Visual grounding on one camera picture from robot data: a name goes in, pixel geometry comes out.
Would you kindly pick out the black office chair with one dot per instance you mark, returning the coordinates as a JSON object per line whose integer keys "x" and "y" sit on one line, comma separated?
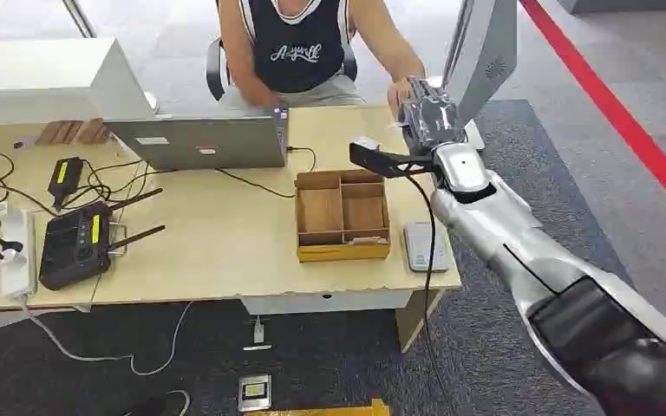
{"x": 216, "y": 69}

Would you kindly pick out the person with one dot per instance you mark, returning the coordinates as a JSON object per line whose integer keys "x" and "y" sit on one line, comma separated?
{"x": 298, "y": 52}

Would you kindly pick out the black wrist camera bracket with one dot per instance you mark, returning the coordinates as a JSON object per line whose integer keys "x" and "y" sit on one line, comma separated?
{"x": 385, "y": 161}

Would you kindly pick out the grey laptop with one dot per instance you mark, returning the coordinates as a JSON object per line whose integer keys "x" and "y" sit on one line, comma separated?
{"x": 206, "y": 143}

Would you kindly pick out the grey card reader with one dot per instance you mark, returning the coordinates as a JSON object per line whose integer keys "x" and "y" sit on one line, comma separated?
{"x": 420, "y": 247}

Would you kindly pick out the white kiosk stand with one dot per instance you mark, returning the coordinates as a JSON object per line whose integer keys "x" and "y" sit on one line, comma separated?
{"x": 482, "y": 57}

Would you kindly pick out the person's hand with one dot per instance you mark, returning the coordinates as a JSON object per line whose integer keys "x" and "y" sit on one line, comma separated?
{"x": 397, "y": 94}

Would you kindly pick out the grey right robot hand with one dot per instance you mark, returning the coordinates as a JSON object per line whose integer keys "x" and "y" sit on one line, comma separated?
{"x": 429, "y": 119}

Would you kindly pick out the black battery with yellow label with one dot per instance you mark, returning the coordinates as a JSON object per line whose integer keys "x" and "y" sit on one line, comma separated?
{"x": 66, "y": 177}

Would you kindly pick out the small silver framed device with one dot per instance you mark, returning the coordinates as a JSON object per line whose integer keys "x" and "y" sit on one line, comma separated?
{"x": 255, "y": 393}

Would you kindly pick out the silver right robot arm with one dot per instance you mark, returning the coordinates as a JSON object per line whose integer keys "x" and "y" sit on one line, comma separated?
{"x": 517, "y": 241}

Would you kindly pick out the white cards stack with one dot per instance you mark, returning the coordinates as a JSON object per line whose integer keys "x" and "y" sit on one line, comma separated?
{"x": 367, "y": 240}

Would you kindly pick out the yellow wooden object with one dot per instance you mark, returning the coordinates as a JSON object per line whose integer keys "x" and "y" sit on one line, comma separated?
{"x": 339, "y": 410}

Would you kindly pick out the white box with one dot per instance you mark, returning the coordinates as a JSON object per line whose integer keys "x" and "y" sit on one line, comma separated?
{"x": 40, "y": 80}

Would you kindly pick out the white power strip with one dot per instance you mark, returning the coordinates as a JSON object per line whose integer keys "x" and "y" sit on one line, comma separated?
{"x": 18, "y": 258}

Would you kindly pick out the wooden desk leg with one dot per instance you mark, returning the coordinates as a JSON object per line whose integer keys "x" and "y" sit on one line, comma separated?
{"x": 416, "y": 318}

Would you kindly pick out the wooden block row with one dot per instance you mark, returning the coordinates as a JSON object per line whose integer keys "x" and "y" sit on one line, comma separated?
{"x": 71, "y": 132}

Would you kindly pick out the wooden compartment box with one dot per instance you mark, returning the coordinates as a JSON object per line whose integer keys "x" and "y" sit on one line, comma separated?
{"x": 341, "y": 215}

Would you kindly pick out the white desk frame rail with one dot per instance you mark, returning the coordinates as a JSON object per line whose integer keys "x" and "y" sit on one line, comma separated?
{"x": 324, "y": 302}

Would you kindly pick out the black remote controller with antennas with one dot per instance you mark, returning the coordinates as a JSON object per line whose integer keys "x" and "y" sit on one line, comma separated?
{"x": 74, "y": 244}

